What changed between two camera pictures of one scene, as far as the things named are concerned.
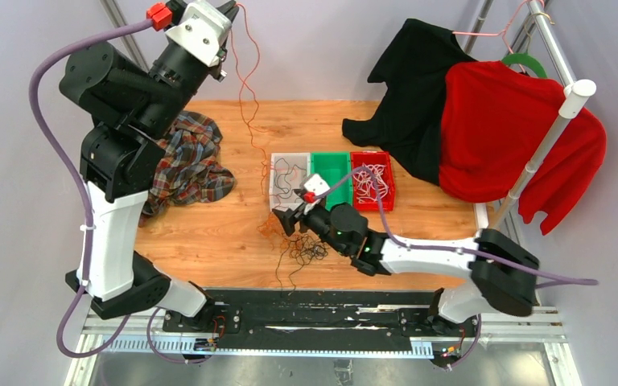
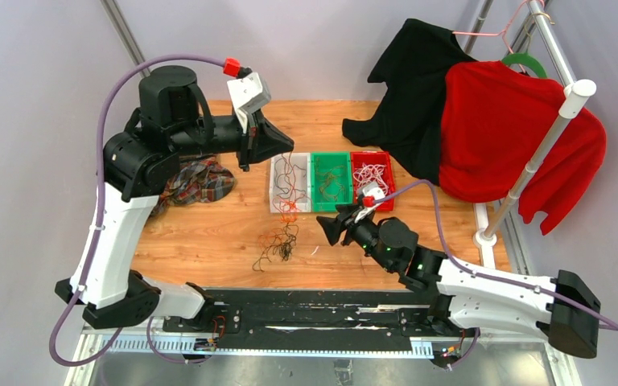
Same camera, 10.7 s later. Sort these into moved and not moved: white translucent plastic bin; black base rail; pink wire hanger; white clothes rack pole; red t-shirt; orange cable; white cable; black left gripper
Moved: black left gripper; orange cable
Not moved: red t-shirt; white cable; pink wire hanger; white clothes rack pole; white translucent plastic bin; black base rail
